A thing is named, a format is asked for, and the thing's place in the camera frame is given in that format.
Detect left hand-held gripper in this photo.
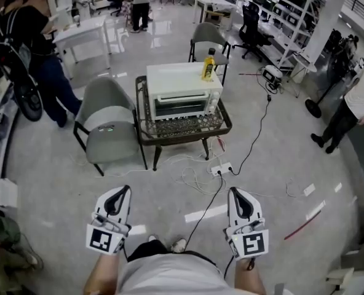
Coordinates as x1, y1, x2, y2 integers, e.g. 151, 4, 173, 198
85, 184, 133, 254

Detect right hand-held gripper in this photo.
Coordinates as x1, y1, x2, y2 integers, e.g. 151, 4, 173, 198
224, 186, 270, 262

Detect white oven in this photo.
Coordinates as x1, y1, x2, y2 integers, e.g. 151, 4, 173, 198
146, 61, 224, 122

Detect person's left forearm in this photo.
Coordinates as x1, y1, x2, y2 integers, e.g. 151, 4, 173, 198
82, 252, 125, 295

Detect person's right forearm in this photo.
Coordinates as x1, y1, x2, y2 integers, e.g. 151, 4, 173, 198
233, 258, 267, 295

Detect person's black trousers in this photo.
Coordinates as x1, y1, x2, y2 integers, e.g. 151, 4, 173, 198
127, 240, 217, 266

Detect person's right shoe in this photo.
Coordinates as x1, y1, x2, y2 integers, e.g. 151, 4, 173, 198
171, 238, 188, 253

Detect person's white shirt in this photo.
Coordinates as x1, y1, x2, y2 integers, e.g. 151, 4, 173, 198
116, 252, 263, 295

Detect wicker glass-top table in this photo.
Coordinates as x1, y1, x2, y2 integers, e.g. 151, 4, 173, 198
135, 75, 233, 171

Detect white box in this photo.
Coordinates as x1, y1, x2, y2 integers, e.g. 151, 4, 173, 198
0, 178, 18, 208

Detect green bag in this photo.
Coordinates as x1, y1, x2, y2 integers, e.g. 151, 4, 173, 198
0, 206, 22, 248

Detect cardboard boxes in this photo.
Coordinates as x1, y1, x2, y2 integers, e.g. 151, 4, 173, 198
325, 235, 364, 295

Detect black floor fan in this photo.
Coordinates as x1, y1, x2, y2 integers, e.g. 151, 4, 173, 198
304, 50, 354, 119

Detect white portable power station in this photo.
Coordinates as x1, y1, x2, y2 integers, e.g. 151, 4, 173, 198
261, 66, 283, 87

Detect yellow oil bottle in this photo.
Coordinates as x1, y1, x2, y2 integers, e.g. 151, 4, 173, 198
200, 47, 217, 82

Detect black backpack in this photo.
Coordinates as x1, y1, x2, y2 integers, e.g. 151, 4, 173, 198
0, 7, 44, 122

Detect white round side table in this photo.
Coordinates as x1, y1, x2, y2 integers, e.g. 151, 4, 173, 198
288, 51, 319, 98

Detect black office chair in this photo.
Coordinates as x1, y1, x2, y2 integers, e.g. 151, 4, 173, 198
105, 0, 123, 18
232, 3, 275, 63

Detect white rack with black cases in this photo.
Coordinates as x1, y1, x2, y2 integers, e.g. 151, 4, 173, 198
235, 0, 317, 70

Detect black power cable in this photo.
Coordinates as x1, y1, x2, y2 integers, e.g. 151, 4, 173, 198
231, 93, 272, 176
183, 170, 228, 253

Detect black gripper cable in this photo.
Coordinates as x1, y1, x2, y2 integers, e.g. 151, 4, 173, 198
224, 255, 235, 280

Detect grey chair black frame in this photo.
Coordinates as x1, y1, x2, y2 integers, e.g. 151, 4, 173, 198
73, 77, 148, 177
188, 22, 232, 87

